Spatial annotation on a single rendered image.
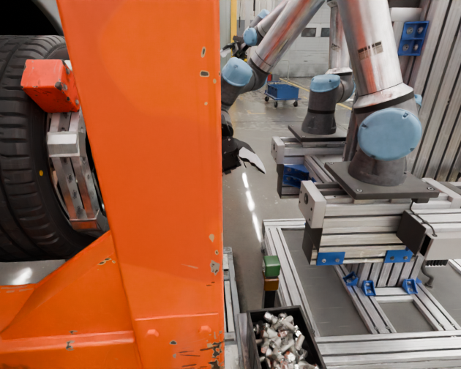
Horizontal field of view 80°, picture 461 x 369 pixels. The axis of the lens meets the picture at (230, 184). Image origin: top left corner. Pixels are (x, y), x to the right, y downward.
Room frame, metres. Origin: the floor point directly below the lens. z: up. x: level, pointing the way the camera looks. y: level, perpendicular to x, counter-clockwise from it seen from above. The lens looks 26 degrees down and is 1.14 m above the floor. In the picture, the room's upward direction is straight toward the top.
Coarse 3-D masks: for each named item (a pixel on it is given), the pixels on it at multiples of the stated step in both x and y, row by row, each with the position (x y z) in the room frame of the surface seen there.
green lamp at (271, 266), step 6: (264, 258) 0.55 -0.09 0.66; (270, 258) 0.55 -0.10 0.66; (276, 258) 0.55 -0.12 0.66; (264, 264) 0.54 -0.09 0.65; (270, 264) 0.53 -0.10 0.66; (276, 264) 0.53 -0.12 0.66; (264, 270) 0.53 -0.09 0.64; (270, 270) 0.52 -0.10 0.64; (276, 270) 0.53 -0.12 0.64; (270, 276) 0.52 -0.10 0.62
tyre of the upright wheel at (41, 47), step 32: (0, 64) 0.63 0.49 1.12; (0, 96) 0.58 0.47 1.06; (0, 128) 0.54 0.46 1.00; (32, 128) 0.57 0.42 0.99; (0, 160) 0.52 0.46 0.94; (32, 160) 0.54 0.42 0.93; (0, 192) 0.50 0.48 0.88; (32, 192) 0.51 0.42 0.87; (0, 224) 0.51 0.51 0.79; (32, 224) 0.51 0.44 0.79; (64, 224) 0.58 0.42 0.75; (0, 256) 0.54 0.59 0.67; (32, 256) 0.56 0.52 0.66; (64, 256) 0.57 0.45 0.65
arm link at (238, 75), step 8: (232, 64) 0.77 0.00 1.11; (240, 64) 0.78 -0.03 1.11; (224, 72) 0.78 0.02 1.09; (232, 72) 0.77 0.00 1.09; (240, 72) 0.76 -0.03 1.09; (248, 72) 0.77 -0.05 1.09; (224, 80) 0.78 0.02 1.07; (232, 80) 0.77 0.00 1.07; (240, 80) 0.77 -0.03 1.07; (248, 80) 0.78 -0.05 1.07; (224, 88) 0.78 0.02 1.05; (232, 88) 0.77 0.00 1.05; (240, 88) 0.78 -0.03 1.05; (248, 88) 0.83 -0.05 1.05; (224, 96) 0.78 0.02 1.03; (232, 96) 0.78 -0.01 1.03; (224, 104) 0.79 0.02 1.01; (232, 104) 0.81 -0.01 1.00
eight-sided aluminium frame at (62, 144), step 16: (80, 112) 0.63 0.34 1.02; (64, 128) 0.62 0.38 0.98; (80, 128) 0.62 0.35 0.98; (48, 144) 0.57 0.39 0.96; (64, 144) 0.57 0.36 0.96; (80, 144) 0.59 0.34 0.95; (64, 160) 0.59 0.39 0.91; (80, 160) 0.58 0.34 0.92; (64, 176) 0.57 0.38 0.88; (80, 176) 0.57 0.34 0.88; (64, 192) 0.57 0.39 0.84; (80, 192) 0.57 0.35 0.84; (80, 208) 0.60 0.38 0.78; (96, 208) 0.60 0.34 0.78; (80, 224) 0.57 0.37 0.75; (96, 224) 0.57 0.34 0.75
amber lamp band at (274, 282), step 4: (264, 276) 0.54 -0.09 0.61; (264, 280) 0.53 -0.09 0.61; (268, 280) 0.52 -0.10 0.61; (272, 280) 0.53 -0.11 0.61; (276, 280) 0.53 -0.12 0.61; (264, 284) 0.53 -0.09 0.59; (268, 284) 0.52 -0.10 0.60; (272, 284) 0.53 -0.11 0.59; (276, 284) 0.53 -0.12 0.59; (264, 288) 0.52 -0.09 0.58; (268, 288) 0.52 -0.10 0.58; (272, 288) 0.53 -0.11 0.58; (276, 288) 0.53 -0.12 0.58
